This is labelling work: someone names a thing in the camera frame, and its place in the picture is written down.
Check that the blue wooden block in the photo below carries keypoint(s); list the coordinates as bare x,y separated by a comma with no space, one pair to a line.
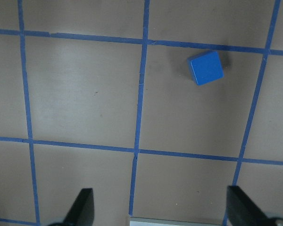
205,67

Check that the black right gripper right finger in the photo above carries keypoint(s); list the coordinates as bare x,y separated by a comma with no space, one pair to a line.
242,211

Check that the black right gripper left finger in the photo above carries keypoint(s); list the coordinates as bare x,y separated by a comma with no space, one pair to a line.
81,212

